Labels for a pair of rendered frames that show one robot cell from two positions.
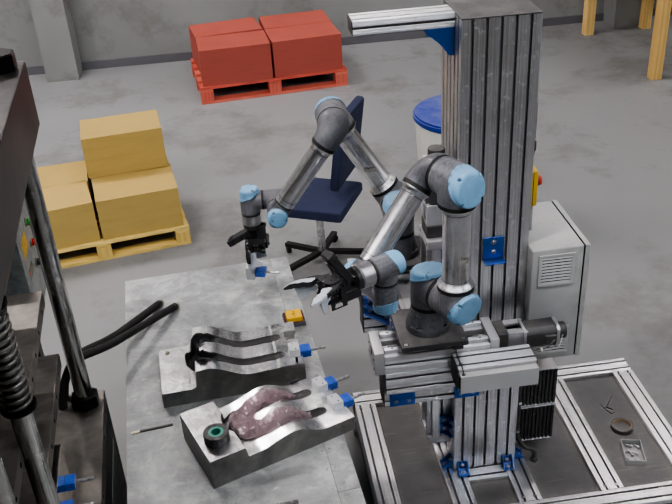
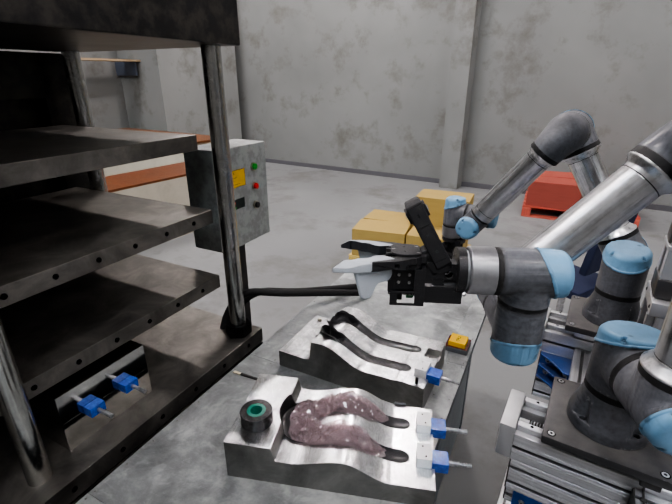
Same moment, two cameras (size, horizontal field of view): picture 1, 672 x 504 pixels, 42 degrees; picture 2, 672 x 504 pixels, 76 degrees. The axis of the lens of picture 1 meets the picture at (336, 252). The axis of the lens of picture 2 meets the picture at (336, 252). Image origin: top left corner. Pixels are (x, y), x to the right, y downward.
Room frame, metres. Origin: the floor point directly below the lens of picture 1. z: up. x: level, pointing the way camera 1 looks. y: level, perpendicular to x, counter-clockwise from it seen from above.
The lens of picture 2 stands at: (1.53, -0.26, 1.71)
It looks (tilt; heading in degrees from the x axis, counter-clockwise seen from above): 22 degrees down; 37
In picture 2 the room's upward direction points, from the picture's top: straight up
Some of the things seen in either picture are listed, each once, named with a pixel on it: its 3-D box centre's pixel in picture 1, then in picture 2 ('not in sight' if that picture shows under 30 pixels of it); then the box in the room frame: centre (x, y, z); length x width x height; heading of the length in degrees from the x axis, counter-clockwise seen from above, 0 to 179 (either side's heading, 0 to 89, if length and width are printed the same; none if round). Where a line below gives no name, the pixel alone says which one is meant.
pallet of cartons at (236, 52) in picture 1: (265, 54); (578, 196); (7.93, 0.53, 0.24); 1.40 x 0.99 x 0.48; 96
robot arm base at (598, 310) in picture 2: (399, 240); (614, 303); (2.93, -0.24, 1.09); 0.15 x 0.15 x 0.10
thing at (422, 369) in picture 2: (307, 350); (437, 377); (2.53, 0.12, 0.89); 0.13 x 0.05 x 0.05; 100
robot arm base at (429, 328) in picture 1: (428, 312); (612, 403); (2.43, -0.29, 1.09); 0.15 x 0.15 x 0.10
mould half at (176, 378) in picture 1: (230, 357); (362, 348); (2.55, 0.40, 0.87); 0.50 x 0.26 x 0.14; 100
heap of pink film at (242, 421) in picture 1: (267, 409); (338, 417); (2.22, 0.25, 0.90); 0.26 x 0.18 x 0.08; 117
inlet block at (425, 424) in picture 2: (332, 382); (441, 428); (2.39, 0.04, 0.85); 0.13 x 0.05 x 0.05; 117
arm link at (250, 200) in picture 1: (250, 200); (455, 211); (3.02, 0.31, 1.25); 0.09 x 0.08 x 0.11; 94
